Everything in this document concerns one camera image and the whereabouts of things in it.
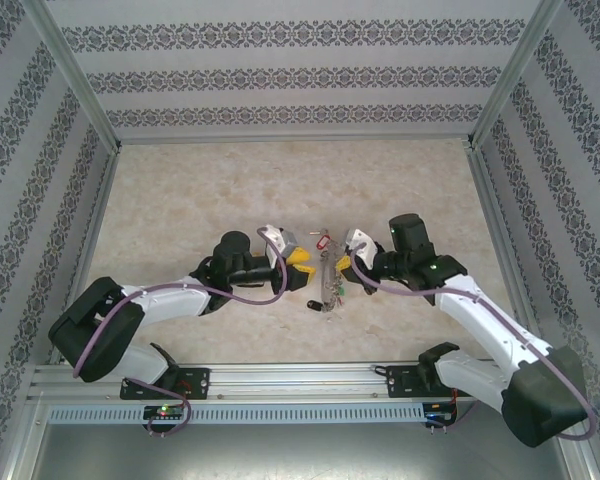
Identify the grey metal shelf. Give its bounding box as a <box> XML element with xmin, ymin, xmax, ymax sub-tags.
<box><xmin>29</xmin><ymin>423</ymin><xmax>581</xmax><ymax>480</ymax></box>

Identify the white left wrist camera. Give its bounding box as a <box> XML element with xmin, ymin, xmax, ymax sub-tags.
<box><xmin>259</xmin><ymin>224</ymin><xmax>300</xmax><ymax>260</ymax></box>

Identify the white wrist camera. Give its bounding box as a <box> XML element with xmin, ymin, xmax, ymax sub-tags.
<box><xmin>343</xmin><ymin>227</ymin><xmax>380</xmax><ymax>265</ymax></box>
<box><xmin>259</xmin><ymin>224</ymin><xmax>300</xmax><ymax>260</ymax></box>

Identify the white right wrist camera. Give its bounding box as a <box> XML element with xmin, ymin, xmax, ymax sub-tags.
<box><xmin>343</xmin><ymin>227</ymin><xmax>380</xmax><ymax>265</ymax></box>

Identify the aluminium side rail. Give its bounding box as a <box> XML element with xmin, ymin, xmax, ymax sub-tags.
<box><xmin>54</xmin><ymin>147</ymin><xmax>124</xmax><ymax>361</ymax></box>
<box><xmin>467</xmin><ymin>142</ymin><xmax>539</xmax><ymax>359</ymax></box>

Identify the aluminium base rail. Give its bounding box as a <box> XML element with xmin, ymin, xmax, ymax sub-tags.
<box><xmin>29</xmin><ymin>363</ymin><xmax>481</xmax><ymax>402</ymax></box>

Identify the slotted grey cable duct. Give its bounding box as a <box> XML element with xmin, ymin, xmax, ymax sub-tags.
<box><xmin>47</xmin><ymin>403</ymin><xmax>427</xmax><ymax>426</ymax></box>

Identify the aluminium frame post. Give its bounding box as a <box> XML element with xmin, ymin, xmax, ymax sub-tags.
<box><xmin>19</xmin><ymin>0</ymin><xmax>125</xmax><ymax>151</ymax></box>
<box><xmin>467</xmin><ymin>0</ymin><xmax>565</xmax><ymax>150</ymax></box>

